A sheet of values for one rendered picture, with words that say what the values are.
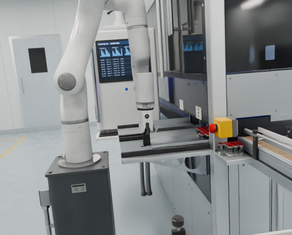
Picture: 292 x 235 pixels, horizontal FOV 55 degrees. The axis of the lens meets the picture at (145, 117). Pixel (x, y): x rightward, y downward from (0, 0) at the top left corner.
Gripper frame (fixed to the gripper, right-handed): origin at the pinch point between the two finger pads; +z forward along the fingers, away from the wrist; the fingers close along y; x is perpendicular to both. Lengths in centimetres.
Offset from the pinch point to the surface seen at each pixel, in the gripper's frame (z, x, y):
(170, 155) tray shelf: 4.1, -8.9, -11.0
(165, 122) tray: 2, -19, 54
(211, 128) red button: -8.4, -23.9, -19.5
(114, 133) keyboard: 11, 14, 69
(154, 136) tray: 2.7, -6.8, 19.6
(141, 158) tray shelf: 4.4, 3.9, -10.9
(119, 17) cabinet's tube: -72, 6, 95
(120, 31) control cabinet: -61, 5, 89
